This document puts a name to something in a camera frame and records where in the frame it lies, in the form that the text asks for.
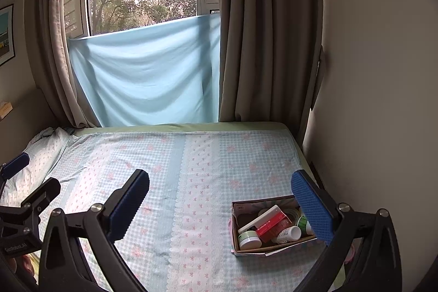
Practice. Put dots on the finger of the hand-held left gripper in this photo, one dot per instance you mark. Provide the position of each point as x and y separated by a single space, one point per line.
42 194
15 163

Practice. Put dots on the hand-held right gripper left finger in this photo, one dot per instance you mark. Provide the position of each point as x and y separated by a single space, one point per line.
129 206

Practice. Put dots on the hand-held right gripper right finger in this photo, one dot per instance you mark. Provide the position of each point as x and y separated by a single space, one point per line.
313 206

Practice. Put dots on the large green jar white lid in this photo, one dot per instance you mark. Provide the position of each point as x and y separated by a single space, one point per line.
304 225

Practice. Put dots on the white pill bottle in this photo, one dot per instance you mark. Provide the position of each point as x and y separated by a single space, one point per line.
287 234

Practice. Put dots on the red carton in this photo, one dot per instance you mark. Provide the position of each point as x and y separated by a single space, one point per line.
273 227

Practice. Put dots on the white remote control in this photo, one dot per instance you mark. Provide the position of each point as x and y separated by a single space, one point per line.
258 219

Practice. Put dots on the small green-lidded cream jar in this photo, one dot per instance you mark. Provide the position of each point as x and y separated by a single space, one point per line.
249 240

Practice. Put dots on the pink cardboard box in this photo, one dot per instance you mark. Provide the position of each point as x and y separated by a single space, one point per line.
236 237

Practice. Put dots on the person's left hand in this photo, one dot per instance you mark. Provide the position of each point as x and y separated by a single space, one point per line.
25 266

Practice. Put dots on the pillow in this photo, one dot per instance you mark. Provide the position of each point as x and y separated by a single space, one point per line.
41 155

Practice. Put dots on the pink item beside bed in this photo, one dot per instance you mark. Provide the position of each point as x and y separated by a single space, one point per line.
349 254

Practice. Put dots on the blue checked floral blanket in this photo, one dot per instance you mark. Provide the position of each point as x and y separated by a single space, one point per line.
191 182

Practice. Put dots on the green bed sheet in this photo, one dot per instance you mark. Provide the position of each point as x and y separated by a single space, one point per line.
205 126

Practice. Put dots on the brown curtain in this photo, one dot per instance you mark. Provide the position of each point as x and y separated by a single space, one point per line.
267 39
58 56

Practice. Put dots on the light blue hanging cloth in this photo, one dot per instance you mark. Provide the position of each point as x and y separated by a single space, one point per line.
147 80

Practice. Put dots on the framed wall picture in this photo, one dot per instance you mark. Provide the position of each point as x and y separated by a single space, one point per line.
6 35

